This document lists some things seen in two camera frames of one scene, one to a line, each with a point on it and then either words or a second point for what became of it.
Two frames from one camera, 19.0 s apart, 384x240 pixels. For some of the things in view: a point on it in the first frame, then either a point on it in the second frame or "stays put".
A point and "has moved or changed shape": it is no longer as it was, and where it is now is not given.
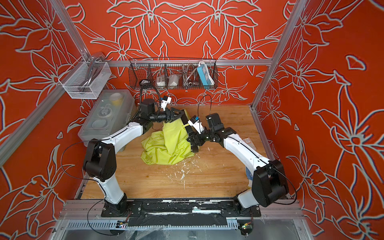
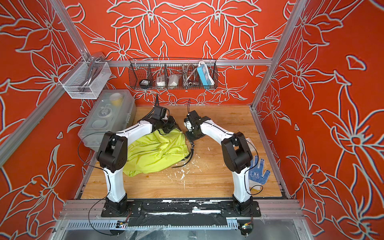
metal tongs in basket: x=189 y=75 stays put
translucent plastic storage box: x=113 y=110 stays put
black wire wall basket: x=173 y=73 stays put
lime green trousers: x=171 y=145 has moved or changed shape
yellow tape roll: x=116 y=99 stays put
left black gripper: x=169 y=115 -> x=173 y=124
